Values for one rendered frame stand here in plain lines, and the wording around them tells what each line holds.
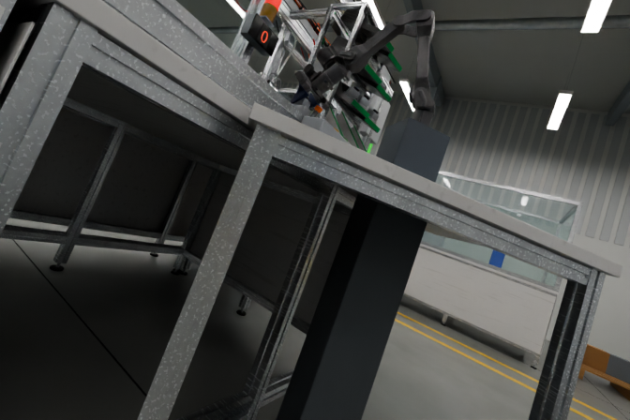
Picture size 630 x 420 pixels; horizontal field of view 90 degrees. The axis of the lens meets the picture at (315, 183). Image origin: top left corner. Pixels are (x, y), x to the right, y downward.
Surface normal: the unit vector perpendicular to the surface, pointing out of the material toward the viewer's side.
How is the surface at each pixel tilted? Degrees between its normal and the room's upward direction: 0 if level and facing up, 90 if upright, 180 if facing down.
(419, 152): 90
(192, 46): 90
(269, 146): 90
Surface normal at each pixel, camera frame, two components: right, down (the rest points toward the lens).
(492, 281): -0.48, -0.27
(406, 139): 0.24, -0.01
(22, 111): 0.81, 0.25
